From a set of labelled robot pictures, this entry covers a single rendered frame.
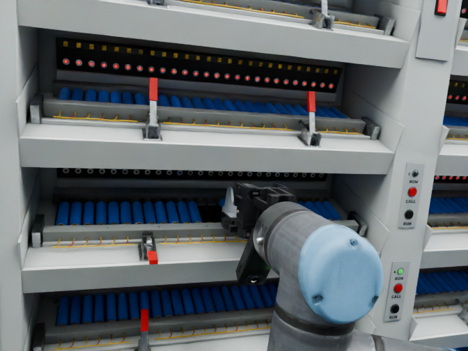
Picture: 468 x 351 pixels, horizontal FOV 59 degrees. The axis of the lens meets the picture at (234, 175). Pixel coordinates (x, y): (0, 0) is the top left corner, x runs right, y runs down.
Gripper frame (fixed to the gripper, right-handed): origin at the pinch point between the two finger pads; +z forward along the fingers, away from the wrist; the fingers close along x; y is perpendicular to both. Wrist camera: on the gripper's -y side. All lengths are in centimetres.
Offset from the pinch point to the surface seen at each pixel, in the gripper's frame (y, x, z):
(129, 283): -9.6, 19.2, -6.8
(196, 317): -19.8, 6.4, -0.4
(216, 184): 3.6, 1.6, 8.6
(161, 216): -0.8, 13.5, 0.7
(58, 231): -1.9, 29.7, -3.4
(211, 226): -1.8, 5.4, -3.2
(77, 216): -0.8, 27.2, 1.0
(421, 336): -24.8, -39.4, -7.4
